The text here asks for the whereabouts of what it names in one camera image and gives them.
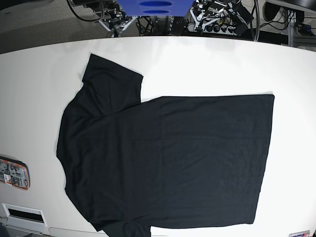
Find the black T-shirt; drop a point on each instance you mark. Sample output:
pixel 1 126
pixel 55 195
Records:
pixel 171 162

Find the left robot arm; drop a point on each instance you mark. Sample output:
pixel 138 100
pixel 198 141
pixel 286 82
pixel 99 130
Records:
pixel 219 16

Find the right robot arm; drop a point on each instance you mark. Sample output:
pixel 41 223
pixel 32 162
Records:
pixel 110 15

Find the white power strip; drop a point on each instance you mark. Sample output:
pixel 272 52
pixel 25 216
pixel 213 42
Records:
pixel 213 29

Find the blue plastic bin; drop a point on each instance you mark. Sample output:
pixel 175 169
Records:
pixel 155 7

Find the orange-edged circuit board case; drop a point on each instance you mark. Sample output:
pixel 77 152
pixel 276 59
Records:
pixel 14 173

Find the sticker at table edge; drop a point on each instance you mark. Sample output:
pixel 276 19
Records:
pixel 300 234

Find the white table cable slot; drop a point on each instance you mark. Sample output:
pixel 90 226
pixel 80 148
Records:
pixel 24 213

